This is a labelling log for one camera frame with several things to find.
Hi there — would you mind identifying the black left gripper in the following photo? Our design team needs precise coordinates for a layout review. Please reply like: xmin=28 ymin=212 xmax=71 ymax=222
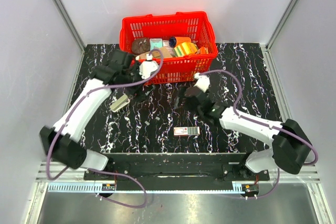
xmin=123 ymin=62 xmax=156 ymax=103

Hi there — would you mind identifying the beige stapler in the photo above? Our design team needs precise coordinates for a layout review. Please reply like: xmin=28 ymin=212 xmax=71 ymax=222
xmin=110 ymin=94 xmax=130 ymax=113

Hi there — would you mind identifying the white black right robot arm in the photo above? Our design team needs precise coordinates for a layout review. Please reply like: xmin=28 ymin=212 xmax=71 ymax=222
xmin=177 ymin=86 xmax=312 ymax=180

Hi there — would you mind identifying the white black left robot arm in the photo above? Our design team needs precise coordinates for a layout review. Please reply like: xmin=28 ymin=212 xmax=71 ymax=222
xmin=39 ymin=50 xmax=161 ymax=180

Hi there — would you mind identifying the staple box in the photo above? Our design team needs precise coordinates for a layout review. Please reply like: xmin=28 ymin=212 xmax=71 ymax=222
xmin=173 ymin=126 xmax=200 ymax=136

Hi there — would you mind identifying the cardboard box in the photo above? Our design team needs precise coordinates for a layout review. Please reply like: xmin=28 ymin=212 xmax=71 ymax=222
xmin=135 ymin=46 xmax=175 ymax=61

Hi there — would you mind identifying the yellow green striped box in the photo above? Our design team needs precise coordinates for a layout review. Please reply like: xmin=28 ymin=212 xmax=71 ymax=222
xmin=173 ymin=42 xmax=198 ymax=57

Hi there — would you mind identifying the brown round item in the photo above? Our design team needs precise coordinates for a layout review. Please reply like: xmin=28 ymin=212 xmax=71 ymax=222
xmin=131 ymin=37 xmax=150 ymax=55

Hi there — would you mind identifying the orange packet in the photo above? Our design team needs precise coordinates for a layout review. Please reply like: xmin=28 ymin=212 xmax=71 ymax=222
xmin=195 ymin=47 xmax=208 ymax=55

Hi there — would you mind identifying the teal small box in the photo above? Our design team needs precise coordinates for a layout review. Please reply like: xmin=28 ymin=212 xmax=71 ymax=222
xmin=149 ymin=38 xmax=163 ymax=51

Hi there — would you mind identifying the orange cylinder can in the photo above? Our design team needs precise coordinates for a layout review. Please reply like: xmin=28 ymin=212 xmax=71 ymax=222
xmin=169 ymin=36 xmax=192 ymax=48

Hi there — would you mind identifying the red plastic basket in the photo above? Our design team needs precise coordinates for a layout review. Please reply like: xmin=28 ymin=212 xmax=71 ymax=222
xmin=119 ymin=11 xmax=218 ymax=84

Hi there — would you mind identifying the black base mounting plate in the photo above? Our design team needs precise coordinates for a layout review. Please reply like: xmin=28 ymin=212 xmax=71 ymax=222
xmin=83 ymin=163 xmax=270 ymax=182

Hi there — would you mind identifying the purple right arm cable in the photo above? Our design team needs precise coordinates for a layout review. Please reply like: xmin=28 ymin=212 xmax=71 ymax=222
xmin=199 ymin=70 xmax=320 ymax=200

